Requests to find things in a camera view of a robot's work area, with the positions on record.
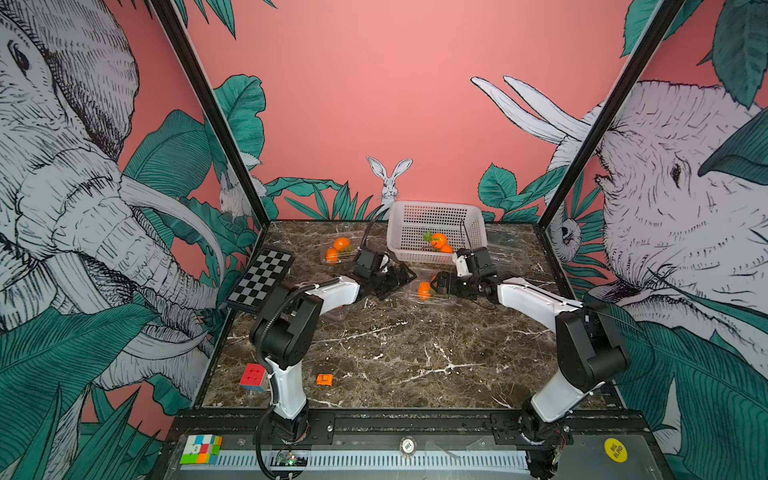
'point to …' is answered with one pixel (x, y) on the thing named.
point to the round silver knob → (408, 445)
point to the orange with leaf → (438, 240)
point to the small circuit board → (292, 458)
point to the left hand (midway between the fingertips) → (412, 277)
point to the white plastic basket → (431, 232)
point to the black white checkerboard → (259, 281)
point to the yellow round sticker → (616, 450)
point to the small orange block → (325, 380)
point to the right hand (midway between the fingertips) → (440, 281)
